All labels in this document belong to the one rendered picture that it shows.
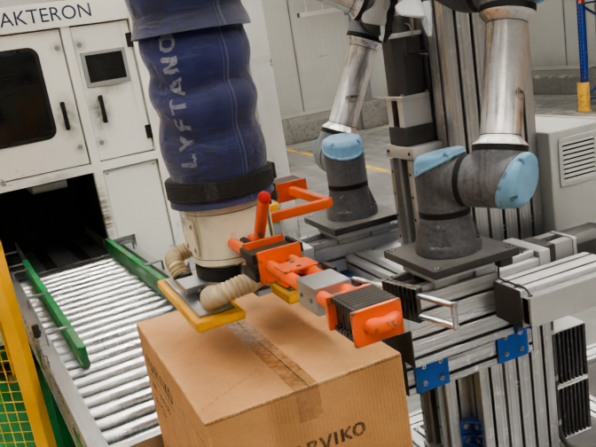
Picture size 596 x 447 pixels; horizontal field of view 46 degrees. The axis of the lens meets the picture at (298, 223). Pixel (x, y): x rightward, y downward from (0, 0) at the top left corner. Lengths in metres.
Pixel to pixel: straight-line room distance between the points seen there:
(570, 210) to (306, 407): 0.97
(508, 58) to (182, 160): 0.69
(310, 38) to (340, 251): 9.71
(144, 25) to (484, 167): 0.73
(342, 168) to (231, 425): 0.94
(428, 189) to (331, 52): 10.22
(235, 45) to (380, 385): 0.71
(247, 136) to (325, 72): 10.31
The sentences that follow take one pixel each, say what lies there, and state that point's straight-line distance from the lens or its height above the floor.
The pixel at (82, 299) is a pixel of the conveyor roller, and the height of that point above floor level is 0.55.
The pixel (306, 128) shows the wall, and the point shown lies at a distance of 11.41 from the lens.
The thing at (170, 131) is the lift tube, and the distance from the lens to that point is 1.41.
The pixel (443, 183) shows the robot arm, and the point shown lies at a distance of 1.55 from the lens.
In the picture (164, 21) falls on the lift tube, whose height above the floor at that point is 1.62.
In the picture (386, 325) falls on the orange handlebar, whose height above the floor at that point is 1.18.
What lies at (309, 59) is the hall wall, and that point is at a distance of 11.59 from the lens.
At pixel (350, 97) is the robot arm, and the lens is 2.13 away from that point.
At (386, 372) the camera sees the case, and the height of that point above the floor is 0.91.
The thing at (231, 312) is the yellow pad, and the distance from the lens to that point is 1.37.
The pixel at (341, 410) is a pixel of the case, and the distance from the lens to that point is 1.37.
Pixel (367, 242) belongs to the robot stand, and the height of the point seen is 0.96.
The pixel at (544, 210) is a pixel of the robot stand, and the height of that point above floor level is 1.02.
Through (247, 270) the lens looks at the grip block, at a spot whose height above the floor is 1.17.
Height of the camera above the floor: 1.55
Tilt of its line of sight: 14 degrees down
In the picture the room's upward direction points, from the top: 9 degrees counter-clockwise
